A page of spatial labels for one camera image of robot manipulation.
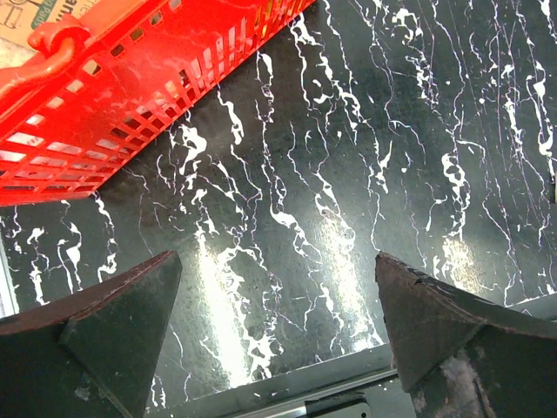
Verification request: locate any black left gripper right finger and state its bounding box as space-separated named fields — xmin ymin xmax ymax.
xmin=375 ymin=253 xmax=556 ymax=417

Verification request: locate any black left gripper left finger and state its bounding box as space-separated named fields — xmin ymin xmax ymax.
xmin=1 ymin=251 xmax=182 ymax=417

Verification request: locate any brown cardboard box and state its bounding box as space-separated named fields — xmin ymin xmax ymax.
xmin=1 ymin=0 xmax=97 ymax=30

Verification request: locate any red plastic shopping basket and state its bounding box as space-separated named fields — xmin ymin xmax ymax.
xmin=1 ymin=1 xmax=307 ymax=206

